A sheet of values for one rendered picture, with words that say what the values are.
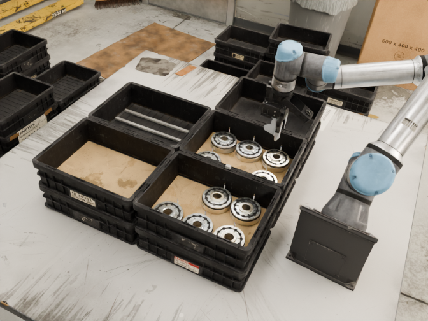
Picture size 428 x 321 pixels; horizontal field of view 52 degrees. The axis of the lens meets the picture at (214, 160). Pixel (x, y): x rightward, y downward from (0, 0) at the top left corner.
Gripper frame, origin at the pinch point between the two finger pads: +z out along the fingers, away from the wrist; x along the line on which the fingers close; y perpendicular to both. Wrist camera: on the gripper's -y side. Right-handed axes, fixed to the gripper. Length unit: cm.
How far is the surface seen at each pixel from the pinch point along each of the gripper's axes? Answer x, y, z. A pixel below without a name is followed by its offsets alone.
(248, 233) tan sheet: 35.4, -3.0, 13.5
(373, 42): -248, -16, 95
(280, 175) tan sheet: 3.9, -3.9, 16.6
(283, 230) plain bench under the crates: 18.7, -11.8, 28.1
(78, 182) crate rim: 48, 52, 3
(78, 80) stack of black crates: -66, 150, 70
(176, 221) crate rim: 48, 16, 2
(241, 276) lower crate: 50, -7, 14
